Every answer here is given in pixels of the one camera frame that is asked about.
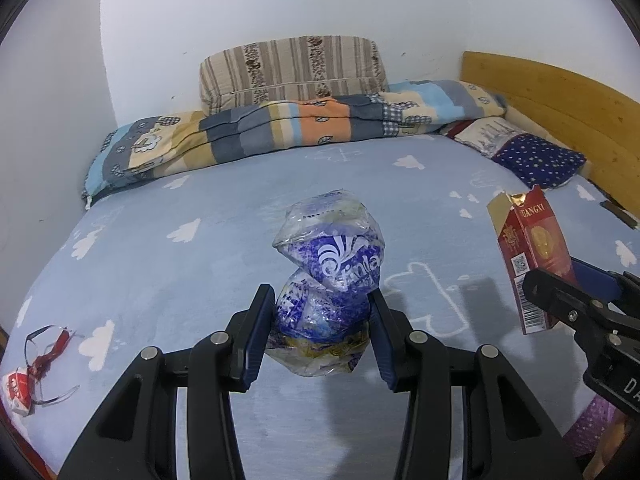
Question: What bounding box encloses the purple dotted clothing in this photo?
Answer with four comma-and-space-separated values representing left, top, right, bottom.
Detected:
564, 394, 632, 457

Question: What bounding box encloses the red cigarette pack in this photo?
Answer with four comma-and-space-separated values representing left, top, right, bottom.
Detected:
487, 185, 577, 336

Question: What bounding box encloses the beige striped pillow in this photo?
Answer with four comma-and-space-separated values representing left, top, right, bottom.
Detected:
199, 35, 391, 115

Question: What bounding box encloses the navy star and white pillow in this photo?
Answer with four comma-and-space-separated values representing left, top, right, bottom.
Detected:
439, 116, 587, 190

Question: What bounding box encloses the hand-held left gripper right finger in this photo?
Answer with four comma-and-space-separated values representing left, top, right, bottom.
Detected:
367, 290, 583, 480

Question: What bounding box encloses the black phone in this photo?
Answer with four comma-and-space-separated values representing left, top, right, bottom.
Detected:
599, 201, 640, 231

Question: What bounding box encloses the red ribbon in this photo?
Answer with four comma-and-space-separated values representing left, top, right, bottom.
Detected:
24, 326, 81, 406

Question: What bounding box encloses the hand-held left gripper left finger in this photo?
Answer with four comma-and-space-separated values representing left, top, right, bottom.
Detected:
59, 284, 277, 480

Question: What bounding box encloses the patchwork folded quilt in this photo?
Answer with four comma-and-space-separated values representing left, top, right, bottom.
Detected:
82, 79, 508, 210

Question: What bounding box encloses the blue cloud print bed sheet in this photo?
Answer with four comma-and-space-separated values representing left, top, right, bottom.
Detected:
7, 137, 640, 480

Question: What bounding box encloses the small red and white packet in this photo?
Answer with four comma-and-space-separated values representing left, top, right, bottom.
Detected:
1, 367, 37, 417

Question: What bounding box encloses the wooden headboard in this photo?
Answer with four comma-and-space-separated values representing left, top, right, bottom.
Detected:
460, 51, 640, 221

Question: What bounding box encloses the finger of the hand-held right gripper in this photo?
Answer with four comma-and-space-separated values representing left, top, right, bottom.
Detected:
522, 267, 621, 336
570, 256, 640, 306

